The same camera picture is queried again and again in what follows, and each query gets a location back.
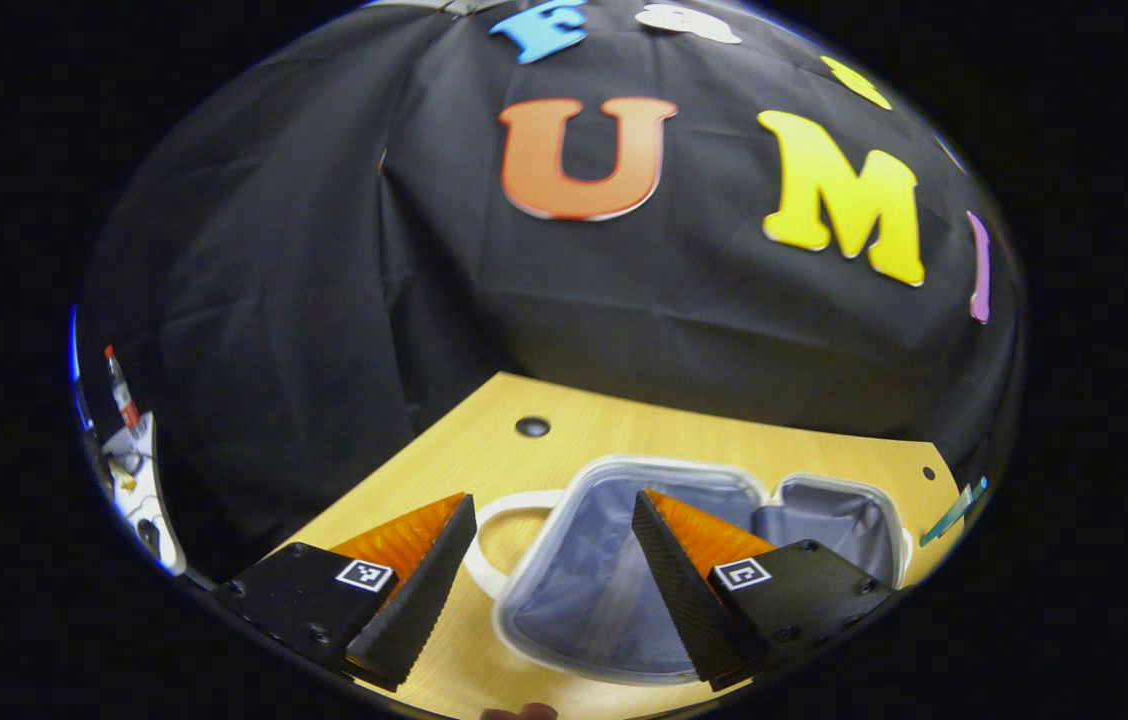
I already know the black backdrop cloth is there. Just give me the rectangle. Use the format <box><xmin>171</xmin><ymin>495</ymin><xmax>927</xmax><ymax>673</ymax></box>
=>
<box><xmin>74</xmin><ymin>0</ymin><xmax>1025</xmax><ymax>591</ymax></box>

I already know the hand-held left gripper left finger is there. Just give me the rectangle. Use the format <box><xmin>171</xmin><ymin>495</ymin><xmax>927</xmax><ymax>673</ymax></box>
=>
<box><xmin>212</xmin><ymin>492</ymin><xmax>478</xmax><ymax>693</ymax></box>

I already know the white suitcase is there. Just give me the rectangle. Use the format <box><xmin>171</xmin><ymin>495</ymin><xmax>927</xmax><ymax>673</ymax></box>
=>
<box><xmin>477</xmin><ymin>456</ymin><xmax>915</xmax><ymax>687</ymax></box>

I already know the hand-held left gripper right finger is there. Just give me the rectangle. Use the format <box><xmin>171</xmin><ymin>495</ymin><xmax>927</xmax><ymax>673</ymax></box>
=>
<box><xmin>631</xmin><ymin>489</ymin><xmax>898</xmax><ymax>693</ymax></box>

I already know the red and white stick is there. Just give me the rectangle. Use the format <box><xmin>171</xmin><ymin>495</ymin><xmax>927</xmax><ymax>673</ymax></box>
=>
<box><xmin>104</xmin><ymin>345</ymin><xmax>141</xmax><ymax>431</ymax></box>

